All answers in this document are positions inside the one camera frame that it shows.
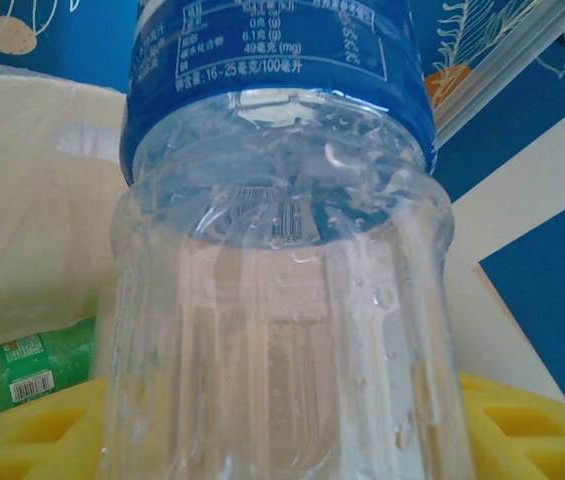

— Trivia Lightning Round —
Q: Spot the aluminium frame post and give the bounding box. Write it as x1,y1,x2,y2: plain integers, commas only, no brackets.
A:
431,0,565,149

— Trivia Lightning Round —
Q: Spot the clear bottle dark blue label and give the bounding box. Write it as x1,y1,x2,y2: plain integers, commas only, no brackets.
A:
101,0,478,480

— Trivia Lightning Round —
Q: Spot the cream plastic bin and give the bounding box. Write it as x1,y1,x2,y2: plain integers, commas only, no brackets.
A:
0,59,136,386

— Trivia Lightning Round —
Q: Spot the green bottle with label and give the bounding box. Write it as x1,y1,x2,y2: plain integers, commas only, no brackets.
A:
0,317,101,416

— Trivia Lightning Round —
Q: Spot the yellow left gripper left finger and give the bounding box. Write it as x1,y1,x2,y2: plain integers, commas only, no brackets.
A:
0,377,113,480

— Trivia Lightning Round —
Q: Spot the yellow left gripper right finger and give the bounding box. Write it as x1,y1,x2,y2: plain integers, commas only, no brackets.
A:
459,372,565,480

